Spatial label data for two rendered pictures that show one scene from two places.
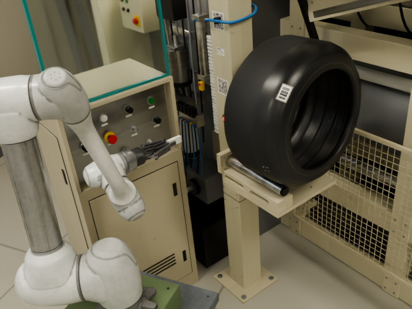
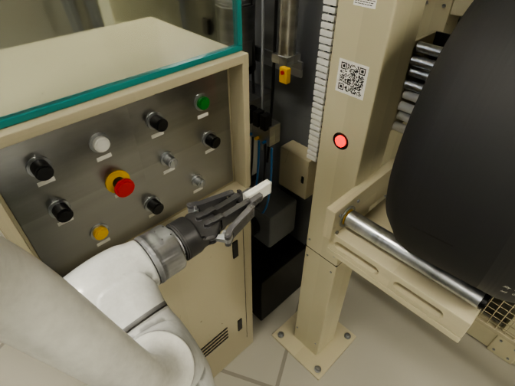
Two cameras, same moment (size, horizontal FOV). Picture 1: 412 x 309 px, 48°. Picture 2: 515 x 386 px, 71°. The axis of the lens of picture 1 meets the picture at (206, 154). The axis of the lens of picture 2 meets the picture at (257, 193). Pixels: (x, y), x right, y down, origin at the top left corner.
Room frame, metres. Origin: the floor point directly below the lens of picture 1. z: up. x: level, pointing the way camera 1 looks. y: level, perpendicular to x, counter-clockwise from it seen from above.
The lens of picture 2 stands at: (1.20, 0.22, 1.55)
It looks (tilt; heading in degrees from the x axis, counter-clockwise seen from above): 41 degrees down; 351
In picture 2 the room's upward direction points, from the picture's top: straight up
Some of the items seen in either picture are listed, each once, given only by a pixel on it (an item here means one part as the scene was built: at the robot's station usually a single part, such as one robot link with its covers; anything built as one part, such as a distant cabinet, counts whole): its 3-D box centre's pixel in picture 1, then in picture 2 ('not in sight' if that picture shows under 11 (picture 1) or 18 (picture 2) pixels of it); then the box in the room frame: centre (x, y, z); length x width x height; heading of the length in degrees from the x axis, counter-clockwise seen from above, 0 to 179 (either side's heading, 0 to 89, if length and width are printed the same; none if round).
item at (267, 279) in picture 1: (245, 277); (313, 335); (1.96, -0.16, 0.01); 0.27 x 0.27 x 0.02; 35
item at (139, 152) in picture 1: (142, 154); (195, 231); (1.67, 0.26, 1.06); 0.09 x 0.08 x 0.07; 124
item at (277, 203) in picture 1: (255, 186); (398, 269); (1.68, -0.20, 0.84); 0.36 x 0.09 x 0.06; 35
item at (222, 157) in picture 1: (251, 148); (372, 189); (1.90, -0.22, 0.90); 0.40 x 0.03 x 0.10; 125
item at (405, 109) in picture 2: not in sight; (438, 92); (2.15, -0.51, 1.05); 0.20 x 0.15 x 0.30; 35
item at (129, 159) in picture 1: (127, 160); (161, 252); (1.63, 0.32, 1.06); 0.09 x 0.06 x 0.09; 34
